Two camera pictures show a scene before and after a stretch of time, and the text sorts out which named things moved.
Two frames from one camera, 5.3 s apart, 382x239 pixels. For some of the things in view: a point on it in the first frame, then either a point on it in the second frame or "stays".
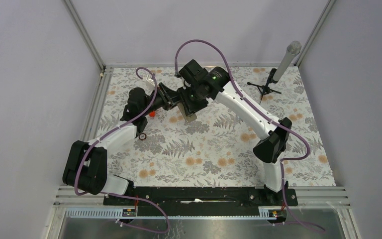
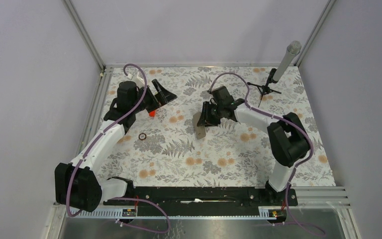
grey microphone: x=293 y=49 stays
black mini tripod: x=265 y=89 stays
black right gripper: x=188 y=106 → x=206 y=120
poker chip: x=142 y=136 stays
